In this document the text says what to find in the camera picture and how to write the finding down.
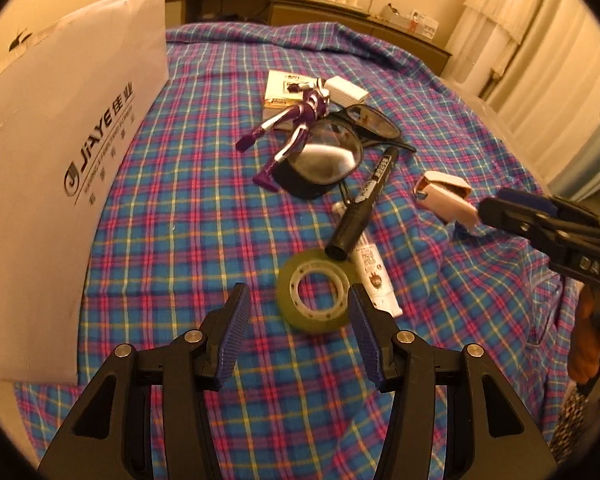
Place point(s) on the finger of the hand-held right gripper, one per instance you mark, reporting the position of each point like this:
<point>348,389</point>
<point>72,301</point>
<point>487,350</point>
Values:
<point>502,215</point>
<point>527,198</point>

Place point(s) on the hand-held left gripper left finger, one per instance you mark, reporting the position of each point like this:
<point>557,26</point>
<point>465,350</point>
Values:
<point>235,330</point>

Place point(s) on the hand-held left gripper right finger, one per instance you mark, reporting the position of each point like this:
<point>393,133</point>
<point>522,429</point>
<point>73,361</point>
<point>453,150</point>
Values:
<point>364,330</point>

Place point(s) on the clear tape roll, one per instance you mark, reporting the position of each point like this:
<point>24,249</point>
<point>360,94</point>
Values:
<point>286,300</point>

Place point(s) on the black framed glasses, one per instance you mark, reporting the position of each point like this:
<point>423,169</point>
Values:
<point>330,155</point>

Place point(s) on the purple silver action figure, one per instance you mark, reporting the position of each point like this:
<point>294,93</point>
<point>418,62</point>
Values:
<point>305,110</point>

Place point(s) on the person's right hand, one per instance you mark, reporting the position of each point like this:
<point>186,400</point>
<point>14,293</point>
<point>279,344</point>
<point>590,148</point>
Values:
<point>582,350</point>

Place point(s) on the white ointment tube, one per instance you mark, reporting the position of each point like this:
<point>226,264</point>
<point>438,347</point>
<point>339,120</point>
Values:
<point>375,280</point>

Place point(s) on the plaid blanket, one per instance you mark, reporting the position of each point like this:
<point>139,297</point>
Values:
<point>180,240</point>

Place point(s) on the black marker pen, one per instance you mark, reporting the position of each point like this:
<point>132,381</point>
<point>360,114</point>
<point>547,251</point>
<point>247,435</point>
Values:
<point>360,205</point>

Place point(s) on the dark patterned cloth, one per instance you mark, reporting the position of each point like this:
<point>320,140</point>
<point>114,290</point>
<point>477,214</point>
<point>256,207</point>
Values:
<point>572,425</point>

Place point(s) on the cream curtain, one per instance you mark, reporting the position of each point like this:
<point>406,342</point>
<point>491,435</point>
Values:
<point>510,35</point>

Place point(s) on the white charger adapter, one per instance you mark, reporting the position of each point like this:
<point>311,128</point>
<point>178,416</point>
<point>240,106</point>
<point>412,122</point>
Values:
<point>347,91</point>

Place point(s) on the white tray with clutter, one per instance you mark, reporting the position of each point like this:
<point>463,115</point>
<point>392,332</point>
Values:
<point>410,20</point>

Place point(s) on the white tissue pack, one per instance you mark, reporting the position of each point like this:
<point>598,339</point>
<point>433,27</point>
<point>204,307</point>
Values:
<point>279,91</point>

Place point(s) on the dark plant decoration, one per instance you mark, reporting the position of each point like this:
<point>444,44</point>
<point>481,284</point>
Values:
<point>20,40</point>

